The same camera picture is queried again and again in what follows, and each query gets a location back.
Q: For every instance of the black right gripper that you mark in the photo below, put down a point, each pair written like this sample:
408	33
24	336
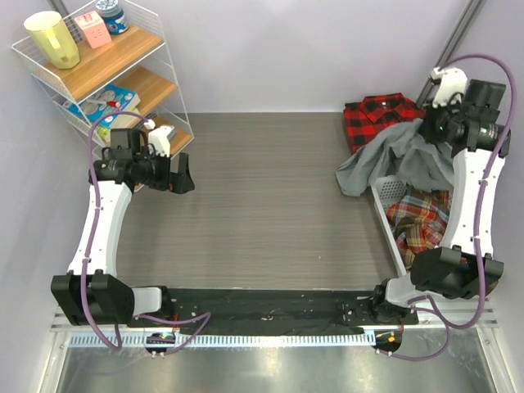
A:
426	124

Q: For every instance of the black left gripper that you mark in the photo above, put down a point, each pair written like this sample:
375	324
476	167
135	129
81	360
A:
178	182

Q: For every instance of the grey long sleeve shirt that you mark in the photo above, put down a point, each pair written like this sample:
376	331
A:
401	150

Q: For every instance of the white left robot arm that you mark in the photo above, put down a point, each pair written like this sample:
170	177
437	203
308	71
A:
90	284

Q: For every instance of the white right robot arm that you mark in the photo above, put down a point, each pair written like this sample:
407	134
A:
463	265

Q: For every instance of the red black plaid shirt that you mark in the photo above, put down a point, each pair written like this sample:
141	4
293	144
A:
366	119

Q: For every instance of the white plastic laundry basket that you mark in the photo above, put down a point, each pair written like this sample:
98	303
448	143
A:
387	192

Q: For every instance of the orange plaid shirt in basket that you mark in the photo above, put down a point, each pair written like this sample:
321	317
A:
421	219

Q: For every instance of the blue book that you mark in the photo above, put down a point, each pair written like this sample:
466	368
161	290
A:
106	101

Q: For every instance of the pink cube box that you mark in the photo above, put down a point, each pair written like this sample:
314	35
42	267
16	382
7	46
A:
93	28

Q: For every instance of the blue lidded jar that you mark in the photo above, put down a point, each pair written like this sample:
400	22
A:
112	13

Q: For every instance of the yellow plastic pitcher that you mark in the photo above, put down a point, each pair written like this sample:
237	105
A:
51	34

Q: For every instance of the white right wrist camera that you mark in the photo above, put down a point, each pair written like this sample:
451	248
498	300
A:
451	83

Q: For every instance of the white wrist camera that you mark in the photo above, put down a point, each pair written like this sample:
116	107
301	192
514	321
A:
158	137
451	83

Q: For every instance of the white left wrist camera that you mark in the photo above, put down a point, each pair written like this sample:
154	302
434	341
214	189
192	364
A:
158	137

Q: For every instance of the white wire wooden shelf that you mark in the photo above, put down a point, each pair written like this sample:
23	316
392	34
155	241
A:
138	59

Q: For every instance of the aluminium frame post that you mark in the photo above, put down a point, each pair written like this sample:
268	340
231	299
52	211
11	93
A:
470	13

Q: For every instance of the white slotted cable duct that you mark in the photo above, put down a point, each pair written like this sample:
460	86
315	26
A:
157	340

